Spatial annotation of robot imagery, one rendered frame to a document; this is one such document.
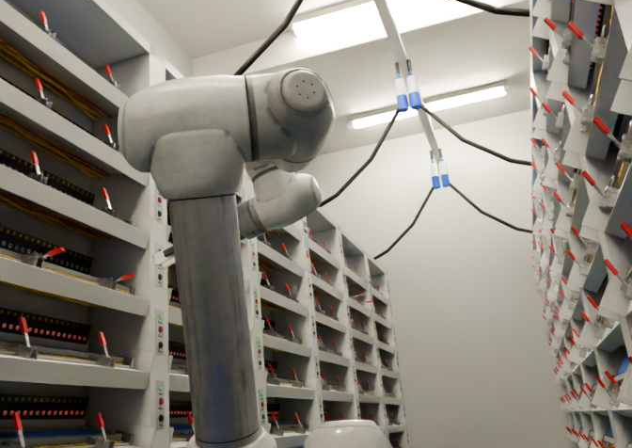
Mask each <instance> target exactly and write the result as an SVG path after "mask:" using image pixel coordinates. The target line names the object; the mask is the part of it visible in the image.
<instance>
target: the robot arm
mask: <svg viewBox="0 0 632 448"><path fill-rule="evenodd" d="M334 123H335V106H334V102H333V98H332V94H331V91H330V89H329V87H328V85H327V84H326V82H325V81H324V80H323V78H322V77H321V76H320V75H319V74H317V73H316V72H313V71H311V70H308V69H304V68H292V69H288V70H284V71H281V72H277V73H266V74H253V75H225V74H218V75H206V76H197V77H188V78H181V79H175V80H169V81H165V82H162V83H159V84H156V85H153V86H150V87H148V88H144V89H142V90H140V91H138V92H137V93H136V94H134V95H133V96H132V97H131V98H129V99H128V100H126V101H125V102H123V103H122V104H121V106H120V108H119V111H118V144H119V149H120V151H121V154H122V156H123V157H124V158H125V160H126V161H127V163H128V164H129V165H130V166H132V167H133V168H135V169H136V170H138V171H140V172H148V173H150V174H151V177H152V179H153V180H154V182H155V184H156V187H157V190H158V191H159V193H160V194H161V196H162V197H163V198H164V200H166V199H169V205H170V206H169V213H170V221H171V230H172V239H173V241H172V242H173V246H171V247H169V248H166V249H163V250H161V251H159V252H157V253H155V254H153V255H152V259H153V262H154V265H155V266H157V265H159V264H160V265H161V266H162V268H163V269H165V268H167V267H170V266H172V265H173V264H175V265H176V274H177V283H178V291H179V300H180V302H181V310H182V326H183V335H184V343H185V353H186V361H187V370H188V378H189V387H190V396H191V405H192V413H193V422H194V431H195V435H194V436H193V437H192V438H191V439H190V440H189V441H188V443H187V444H186V446H185V447H184V448H277V442H276V440H275V439H274V438H273V437H272V436H271V435H270V434H269V433H268V432H267V431H266V430H265V429H264V428H263V427H261V426H260V424H259V414H258V405H257V395H256V387H255V377H254V368H253V360H252V350H251V341H250V331H249V323H248V313H247V304H246V294H245V277H244V268H243V259H242V250H241V241H242V240H244V239H246V238H247V239H249V240H250V239H252V238H254V237H257V236H259V235H261V234H263V233H266V232H269V231H271V230H274V229H281V228H284V227H287V226H289V225H292V224H293V223H295V222H297V221H299V220H300V219H302V218H304V217H306V216H308V215H309V214H311V213H312V212H314V211H315V210H316V209H317V208H318V207H319V206H320V205H321V202H322V194H321V190H320V187H319V186H318V184H317V182H316V180H315V178H314V177H313V176H312V175H309V174H304V173H299V174H296V175H295V174H294V172H298V171H300V170H302V169H303V168H305V167H306V166H307V165H308V164H309V163H310V162H311V161H312V160H313V159H314V158H316V157H317V156H318V155H319V154H320V153H321V151H322V150H323V148H324V147H325V145H326V144H327V142H328V141H329V139H330V137H331V134H332V131H333V127H334ZM245 170H246V172H247V174H248V175H249V177H250V179H251V181H252V184H253V186H254V190H255V196H256V197H254V198H252V199H249V200H247V201H245V202H243V203H241V204H238V205H237V203H236V195H235V192H239V190H240V187H241V185H242V183H243V178H244V172H245ZM304 447H305V448H393V447H392V445H391V443H390V442H389V440H388V438H387V437H386V435H385V434H384V433H383V432H382V431H381V429H380V428H379V427H378V426H377V425H376V423H375V422H373V421H370V420H345V421H332V422H325V423H323V424H321V425H319V426H318V427H317V428H316V429H314V430H312V432H311V433H310V434H309V435H308V437H307V438H306V440H305V442H304Z"/></svg>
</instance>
